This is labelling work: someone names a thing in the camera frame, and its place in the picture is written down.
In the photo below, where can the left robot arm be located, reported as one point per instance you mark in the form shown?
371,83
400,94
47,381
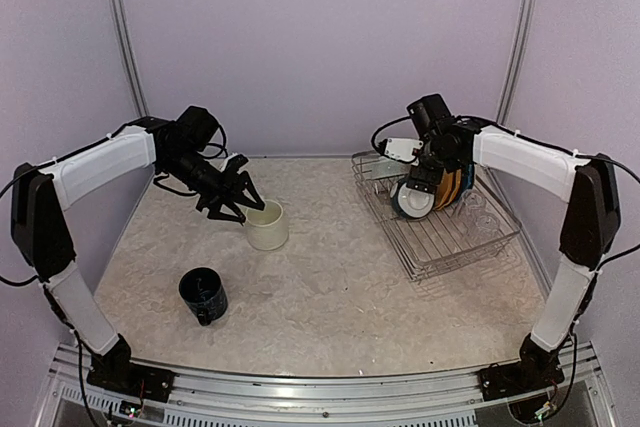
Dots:
89,194

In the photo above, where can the dark blue ceramic mug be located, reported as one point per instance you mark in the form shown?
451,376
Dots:
203,292

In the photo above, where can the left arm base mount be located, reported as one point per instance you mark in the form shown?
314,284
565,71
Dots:
115,371

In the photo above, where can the front aluminium rail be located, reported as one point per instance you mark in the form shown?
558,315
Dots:
200,397

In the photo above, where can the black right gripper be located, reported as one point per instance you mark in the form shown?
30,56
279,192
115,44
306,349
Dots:
432,176

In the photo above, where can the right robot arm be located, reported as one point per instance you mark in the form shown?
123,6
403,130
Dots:
578,191

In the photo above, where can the yellow polka dot plate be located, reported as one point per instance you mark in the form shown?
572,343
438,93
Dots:
456,180
444,190

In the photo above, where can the right aluminium frame post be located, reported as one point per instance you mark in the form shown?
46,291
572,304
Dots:
516,59

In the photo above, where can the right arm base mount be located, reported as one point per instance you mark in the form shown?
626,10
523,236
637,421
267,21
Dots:
535,369

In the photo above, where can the clear glass tumbler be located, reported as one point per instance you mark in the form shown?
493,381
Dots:
481,225

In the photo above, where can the dark bowl white inside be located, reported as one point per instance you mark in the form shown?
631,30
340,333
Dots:
409,203

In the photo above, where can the left aluminium frame post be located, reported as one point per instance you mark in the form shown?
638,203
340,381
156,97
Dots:
127,55

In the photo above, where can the metal wire dish rack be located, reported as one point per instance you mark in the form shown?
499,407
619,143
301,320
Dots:
436,244

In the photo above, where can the aluminium frame post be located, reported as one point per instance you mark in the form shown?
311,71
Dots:
127,55
516,59

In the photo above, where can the blue polka dot plate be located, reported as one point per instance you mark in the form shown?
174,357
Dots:
467,180

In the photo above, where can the white ribbed ceramic mug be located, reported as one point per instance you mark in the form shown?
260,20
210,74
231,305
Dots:
267,229

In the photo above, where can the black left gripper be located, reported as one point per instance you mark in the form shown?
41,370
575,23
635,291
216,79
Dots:
228,187

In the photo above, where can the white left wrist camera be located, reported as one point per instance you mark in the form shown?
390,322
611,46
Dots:
229,161

